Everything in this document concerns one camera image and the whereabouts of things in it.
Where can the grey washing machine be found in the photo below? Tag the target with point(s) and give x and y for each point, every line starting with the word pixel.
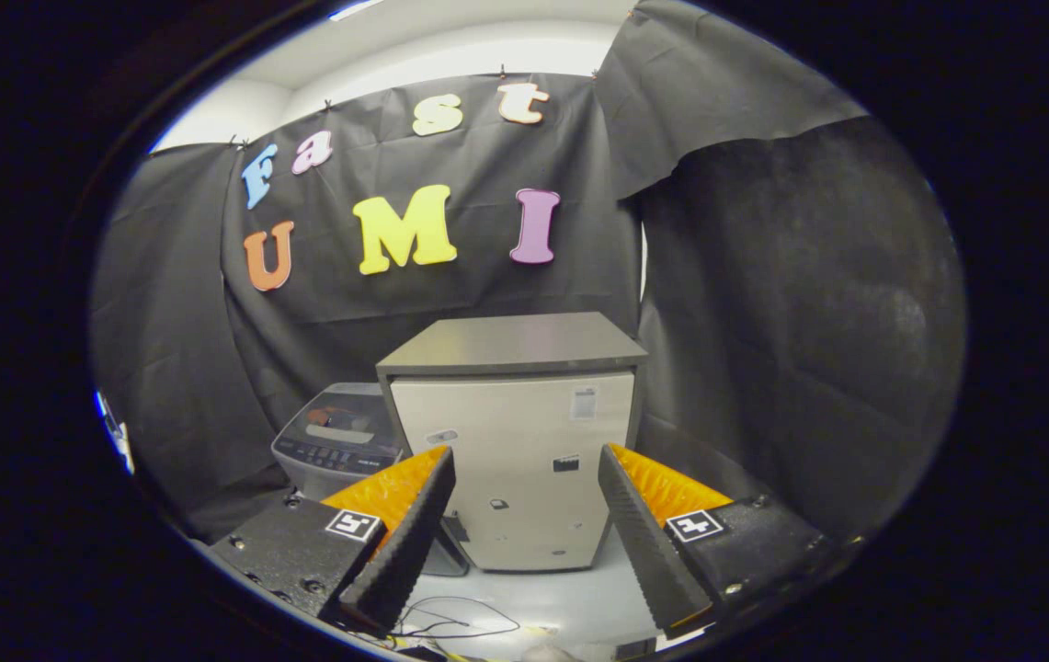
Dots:
pixel 326 460

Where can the black backdrop cloth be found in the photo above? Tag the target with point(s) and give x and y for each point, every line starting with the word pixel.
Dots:
pixel 791 313

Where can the grey cabinet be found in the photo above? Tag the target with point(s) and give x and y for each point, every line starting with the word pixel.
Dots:
pixel 524 441

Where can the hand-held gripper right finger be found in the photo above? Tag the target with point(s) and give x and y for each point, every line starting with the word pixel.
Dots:
pixel 648 542

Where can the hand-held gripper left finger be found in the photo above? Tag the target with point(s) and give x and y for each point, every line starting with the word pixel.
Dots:
pixel 409 542

